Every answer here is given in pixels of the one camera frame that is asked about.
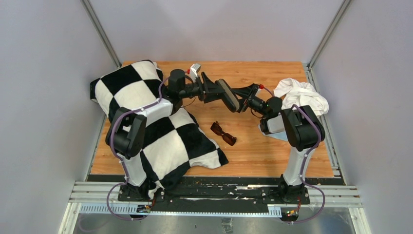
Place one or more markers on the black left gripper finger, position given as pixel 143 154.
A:
pixel 210 88
pixel 212 97

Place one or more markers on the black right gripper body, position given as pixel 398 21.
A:
pixel 250 100

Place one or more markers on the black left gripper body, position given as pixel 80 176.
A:
pixel 200 89

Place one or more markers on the black glasses case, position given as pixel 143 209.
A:
pixel 228 97

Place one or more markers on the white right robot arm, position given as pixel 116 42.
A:
pixel 303 129

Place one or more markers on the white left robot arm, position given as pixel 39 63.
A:
pixel 127 131

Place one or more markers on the tortoiseshell brown sunglasses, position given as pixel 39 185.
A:
pixel 228 138

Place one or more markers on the light blue cleaning cloth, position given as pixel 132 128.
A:
pixel 280 135

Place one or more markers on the crumpled white cloth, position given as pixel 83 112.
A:
pixel 301 94

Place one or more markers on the black white checkered pillow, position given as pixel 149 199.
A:
pixel 172 145

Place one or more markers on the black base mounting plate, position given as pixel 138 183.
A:
pixel 216 195

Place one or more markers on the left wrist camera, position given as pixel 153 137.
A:
pixel 193 71

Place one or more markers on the aluminium frame rail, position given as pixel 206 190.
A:
pixel 101 198

